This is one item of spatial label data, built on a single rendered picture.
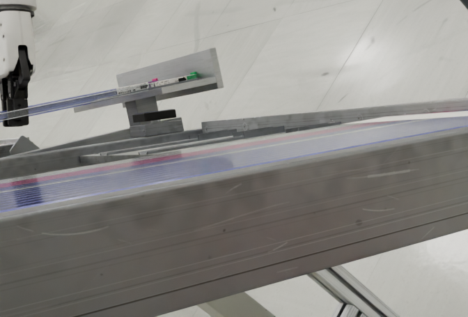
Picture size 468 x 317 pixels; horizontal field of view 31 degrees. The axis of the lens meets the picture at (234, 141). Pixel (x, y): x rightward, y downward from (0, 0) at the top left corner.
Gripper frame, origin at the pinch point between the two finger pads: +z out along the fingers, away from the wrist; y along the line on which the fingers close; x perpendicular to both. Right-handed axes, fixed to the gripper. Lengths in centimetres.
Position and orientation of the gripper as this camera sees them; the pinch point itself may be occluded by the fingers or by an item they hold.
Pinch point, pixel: (14, 112)
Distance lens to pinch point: 133.5
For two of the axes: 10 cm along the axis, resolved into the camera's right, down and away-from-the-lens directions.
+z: 0.7, 10.0, -0.3
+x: 8.3, -0.4, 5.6
